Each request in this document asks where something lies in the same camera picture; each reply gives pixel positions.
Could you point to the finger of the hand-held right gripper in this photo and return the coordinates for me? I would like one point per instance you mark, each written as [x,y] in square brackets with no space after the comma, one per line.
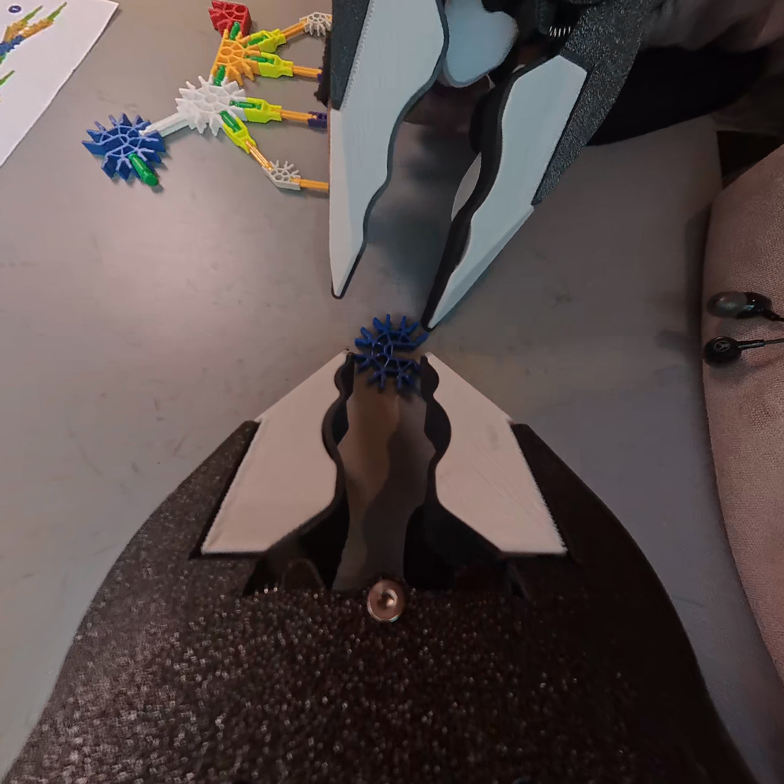
[380,92]
[527,153]

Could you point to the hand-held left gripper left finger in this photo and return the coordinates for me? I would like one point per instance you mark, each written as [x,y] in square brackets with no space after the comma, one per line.
[275,490]

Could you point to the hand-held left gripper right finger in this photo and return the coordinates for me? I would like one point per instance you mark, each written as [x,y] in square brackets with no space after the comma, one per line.
[496,490]

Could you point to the blue snowflake connector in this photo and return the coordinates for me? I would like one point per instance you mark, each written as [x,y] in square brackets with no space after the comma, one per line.
[389,355]
[122,147]

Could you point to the multicoloured construction toy model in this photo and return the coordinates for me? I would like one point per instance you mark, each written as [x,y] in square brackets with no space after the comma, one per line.
[196,98]

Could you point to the green short rod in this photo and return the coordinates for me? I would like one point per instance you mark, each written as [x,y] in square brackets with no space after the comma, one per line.
[146,173]

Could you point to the person's right forearm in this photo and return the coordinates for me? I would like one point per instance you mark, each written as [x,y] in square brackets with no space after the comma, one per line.
[716,21]

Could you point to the grey desk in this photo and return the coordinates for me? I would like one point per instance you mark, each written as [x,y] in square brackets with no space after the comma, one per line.
[184,306]

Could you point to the person's beige jacket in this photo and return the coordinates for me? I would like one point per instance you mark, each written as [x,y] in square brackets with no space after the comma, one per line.
[753,490]

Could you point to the white instruction sheet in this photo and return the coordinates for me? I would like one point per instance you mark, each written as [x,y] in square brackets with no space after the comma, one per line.
[43,61]

